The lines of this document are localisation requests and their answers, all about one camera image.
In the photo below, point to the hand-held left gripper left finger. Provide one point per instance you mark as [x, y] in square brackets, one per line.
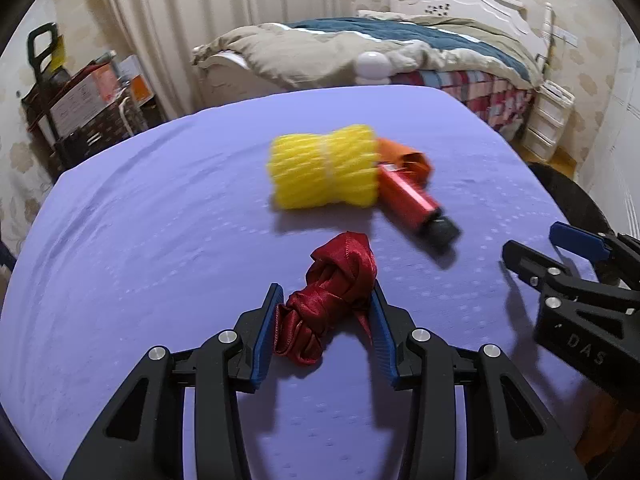
[265, 340]

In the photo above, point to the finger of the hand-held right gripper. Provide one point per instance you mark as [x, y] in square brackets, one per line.
[575, 237]
[525, 260]

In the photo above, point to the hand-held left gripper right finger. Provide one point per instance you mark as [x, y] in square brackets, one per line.
[382, 340]

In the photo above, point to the dark red satin ribbon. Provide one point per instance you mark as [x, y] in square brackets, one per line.
[325, 300]

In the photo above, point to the dark round stool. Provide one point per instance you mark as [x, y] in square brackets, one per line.
[575, 195]

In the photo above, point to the white plastic drawer unit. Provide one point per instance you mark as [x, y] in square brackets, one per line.
[545, 125]

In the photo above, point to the red tube with black cap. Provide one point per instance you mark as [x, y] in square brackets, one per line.
[410, 200]

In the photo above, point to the purple tablecloth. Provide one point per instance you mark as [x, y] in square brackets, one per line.
[150, 235]

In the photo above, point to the orange wrapper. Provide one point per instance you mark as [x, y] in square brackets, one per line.
[405, 155]

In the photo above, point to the plaid bed sheet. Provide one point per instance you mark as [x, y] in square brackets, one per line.
[480, 92]

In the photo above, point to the yellow foam fruit net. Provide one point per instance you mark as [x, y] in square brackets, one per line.
[320, 170]

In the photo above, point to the white round knob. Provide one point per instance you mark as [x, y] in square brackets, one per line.
[372, 65]

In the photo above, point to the beige and teal duvet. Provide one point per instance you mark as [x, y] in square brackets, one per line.
[300, 50]

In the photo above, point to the orange box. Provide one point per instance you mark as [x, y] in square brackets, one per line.
[107, 82]

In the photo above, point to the white cardboard box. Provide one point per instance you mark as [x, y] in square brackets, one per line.
[75, 100]

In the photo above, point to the cream curtain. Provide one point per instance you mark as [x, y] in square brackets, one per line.
[200, 0]

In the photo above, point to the yellow tag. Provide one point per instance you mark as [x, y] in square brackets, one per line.
[58, 50]

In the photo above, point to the white wall plate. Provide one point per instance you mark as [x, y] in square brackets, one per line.
[567, 36]

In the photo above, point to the white carved bed frame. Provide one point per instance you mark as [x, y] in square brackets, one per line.
[475, 5]

